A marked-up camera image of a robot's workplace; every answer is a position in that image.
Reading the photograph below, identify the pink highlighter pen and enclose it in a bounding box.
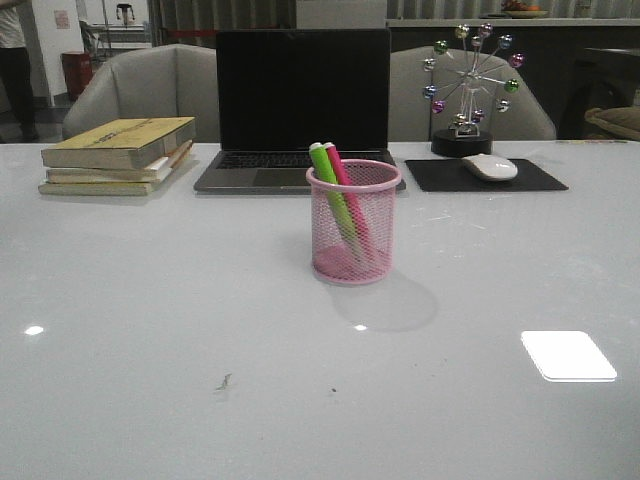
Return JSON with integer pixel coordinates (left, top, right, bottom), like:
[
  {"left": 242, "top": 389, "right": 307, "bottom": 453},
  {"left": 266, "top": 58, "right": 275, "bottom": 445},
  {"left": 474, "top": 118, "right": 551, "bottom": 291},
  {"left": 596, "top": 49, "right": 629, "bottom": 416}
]
[{"left": 323, "top": 142, "right": 376, "bottom": 262}]

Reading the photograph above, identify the green highlighter pen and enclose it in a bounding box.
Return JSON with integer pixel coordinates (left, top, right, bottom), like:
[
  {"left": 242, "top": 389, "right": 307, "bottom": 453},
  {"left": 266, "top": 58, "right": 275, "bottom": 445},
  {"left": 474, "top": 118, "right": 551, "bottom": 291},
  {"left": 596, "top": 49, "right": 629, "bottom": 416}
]
[{"left": 309, "top": 142, "right": 363, "bottom": 262}]

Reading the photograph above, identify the pink mesh pen holder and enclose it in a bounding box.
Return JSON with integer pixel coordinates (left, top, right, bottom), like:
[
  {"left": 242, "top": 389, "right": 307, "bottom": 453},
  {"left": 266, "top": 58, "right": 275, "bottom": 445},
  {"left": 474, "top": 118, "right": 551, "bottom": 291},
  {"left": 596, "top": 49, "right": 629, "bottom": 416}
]
[{"left": 306, "top": 159, "right": 401, "bottom": 285}]

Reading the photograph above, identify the black mouse pad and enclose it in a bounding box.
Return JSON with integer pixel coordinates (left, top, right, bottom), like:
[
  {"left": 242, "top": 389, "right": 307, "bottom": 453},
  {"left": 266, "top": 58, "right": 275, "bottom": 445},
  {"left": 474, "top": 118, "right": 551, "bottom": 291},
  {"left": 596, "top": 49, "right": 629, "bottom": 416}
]
[{"left": 405, "top": 158, "right": 569, "bottom": 192}]

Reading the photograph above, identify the dark grey laptop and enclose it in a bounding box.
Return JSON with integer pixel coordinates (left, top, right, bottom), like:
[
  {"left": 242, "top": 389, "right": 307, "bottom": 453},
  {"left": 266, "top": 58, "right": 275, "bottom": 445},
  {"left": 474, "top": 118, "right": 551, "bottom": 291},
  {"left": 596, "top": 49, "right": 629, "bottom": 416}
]
[{"left": 194, "top": 28, "right": 393, "bottom": 195}]

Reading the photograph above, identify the middle white book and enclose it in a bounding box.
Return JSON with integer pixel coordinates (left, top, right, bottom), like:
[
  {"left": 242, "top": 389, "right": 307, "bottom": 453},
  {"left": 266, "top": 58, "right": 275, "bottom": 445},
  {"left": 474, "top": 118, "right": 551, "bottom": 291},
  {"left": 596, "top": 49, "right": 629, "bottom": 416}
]
[{"left": 45, "top": 140, "right": 193, "bottom": 183}]

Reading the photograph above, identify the white computer mouse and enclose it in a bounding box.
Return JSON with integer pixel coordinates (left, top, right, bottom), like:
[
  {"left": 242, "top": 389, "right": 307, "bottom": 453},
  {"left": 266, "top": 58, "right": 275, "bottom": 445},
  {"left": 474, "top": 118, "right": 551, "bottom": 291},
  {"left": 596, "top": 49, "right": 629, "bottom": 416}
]
[{"left": 462, "top": 154, "right": 518, "bottom": 182}]

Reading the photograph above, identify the right grey armchair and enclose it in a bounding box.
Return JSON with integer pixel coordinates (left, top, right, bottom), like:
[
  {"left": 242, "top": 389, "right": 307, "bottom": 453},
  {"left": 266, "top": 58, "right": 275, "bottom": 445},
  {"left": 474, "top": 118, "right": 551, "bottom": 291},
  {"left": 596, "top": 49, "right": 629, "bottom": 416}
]
[{"left": 388, "top": 46, "right": 556, "bottom": 142}]

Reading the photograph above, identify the grey armchair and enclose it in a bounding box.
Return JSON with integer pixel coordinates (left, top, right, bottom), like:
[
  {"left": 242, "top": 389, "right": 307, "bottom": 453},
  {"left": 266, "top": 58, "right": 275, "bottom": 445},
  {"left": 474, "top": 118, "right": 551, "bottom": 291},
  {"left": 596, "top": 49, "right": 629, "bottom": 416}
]
[
  {"left": 62, "top": 44, "right": 220, "bottom": 143},
  {"left": 388, "top": 46, "right": 556, "bottom": 142}
]

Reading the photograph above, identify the ferris wheel desk ornament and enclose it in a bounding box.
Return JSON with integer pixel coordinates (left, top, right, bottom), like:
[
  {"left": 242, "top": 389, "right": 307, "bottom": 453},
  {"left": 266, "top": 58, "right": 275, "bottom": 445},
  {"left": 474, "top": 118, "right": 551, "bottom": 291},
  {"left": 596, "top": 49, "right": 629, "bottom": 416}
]
[{"left": 422, "top": 22, "right": 521, "bottom": 157}]

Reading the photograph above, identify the left grey armchair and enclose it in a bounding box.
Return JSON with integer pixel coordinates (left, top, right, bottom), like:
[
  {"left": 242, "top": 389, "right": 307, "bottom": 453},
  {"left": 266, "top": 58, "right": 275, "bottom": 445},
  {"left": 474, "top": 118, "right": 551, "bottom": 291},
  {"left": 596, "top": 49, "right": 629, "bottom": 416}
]
[{"left": 62, "top": 44, "right": 220, "bottom": 143}]

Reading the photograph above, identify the top yellow book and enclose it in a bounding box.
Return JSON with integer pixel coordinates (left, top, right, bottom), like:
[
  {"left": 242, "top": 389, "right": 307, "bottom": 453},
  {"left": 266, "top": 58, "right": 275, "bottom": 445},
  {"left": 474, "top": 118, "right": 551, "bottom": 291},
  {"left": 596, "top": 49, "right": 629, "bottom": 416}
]
[{"left": 41, "top": 117, "right": 196, "bottom": 170}]

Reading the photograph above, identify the bottom beige book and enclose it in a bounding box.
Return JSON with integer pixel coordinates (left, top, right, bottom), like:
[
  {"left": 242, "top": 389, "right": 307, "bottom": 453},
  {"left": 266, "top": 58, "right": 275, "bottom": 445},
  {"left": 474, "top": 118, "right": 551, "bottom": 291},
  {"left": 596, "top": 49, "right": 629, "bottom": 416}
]
[{"left": 38, "top": 172, "right": 173, "bottom": 196}]

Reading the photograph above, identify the red trash bin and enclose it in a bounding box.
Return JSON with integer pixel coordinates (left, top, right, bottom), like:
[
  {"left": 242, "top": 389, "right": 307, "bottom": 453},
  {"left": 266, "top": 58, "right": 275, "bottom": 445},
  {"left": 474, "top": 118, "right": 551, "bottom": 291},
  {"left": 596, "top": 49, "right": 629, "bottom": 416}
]
[{"left": 61, "top": 51, "right": 93, "bottom": 101}]

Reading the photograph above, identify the fruit bowl on counter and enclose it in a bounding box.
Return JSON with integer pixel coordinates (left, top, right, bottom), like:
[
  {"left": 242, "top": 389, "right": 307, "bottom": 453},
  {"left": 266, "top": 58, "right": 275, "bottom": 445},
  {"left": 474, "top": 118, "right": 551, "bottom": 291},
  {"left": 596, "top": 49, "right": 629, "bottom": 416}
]
[{"left": 501, "top": 0, "right": 548, "bottom": 19}]

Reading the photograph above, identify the standing person in background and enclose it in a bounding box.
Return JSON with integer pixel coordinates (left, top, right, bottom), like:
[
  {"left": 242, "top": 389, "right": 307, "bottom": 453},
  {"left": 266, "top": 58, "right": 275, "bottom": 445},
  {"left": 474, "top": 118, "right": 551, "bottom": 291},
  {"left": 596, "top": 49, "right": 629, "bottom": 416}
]
[{"left": 1, "top": 1, "right": 39, "bottom": 142}]

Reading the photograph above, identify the beige cushion far right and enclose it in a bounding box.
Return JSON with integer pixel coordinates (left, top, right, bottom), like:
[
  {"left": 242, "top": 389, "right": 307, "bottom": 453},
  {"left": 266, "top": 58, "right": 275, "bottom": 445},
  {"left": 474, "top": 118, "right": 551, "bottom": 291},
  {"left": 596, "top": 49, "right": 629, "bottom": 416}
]
[{"left": 584, "top": 106, "right": 639, "bottom": 141}]

